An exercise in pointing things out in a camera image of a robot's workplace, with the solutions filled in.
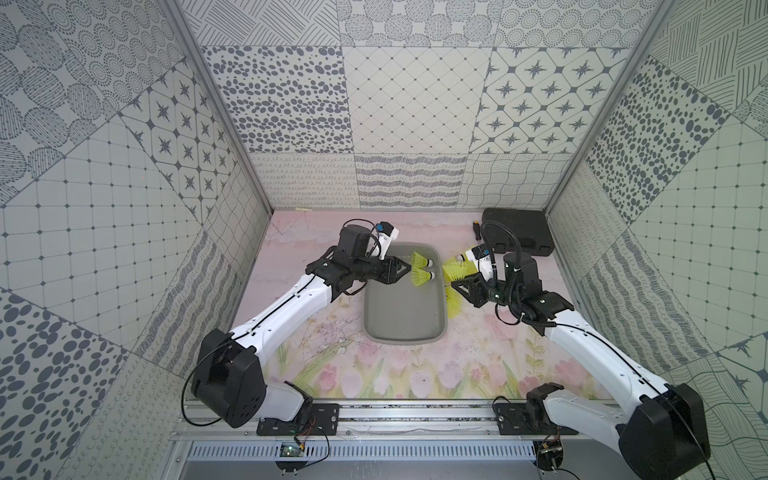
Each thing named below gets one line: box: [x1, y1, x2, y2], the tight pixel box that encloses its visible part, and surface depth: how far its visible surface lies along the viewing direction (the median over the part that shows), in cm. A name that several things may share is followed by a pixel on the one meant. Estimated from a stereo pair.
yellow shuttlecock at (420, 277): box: [410, 268, 435, 287], surface depth 101 cm
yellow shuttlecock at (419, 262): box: [410, 251, 433, 269], surface depth 103 cm
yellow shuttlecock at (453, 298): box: [446, 276, 465, 319], surface depth 92 cm
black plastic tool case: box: [481, 208, 554, 257], surface depth 109 cm
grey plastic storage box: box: [363, 243, 448, 345], surface depth 95 cm
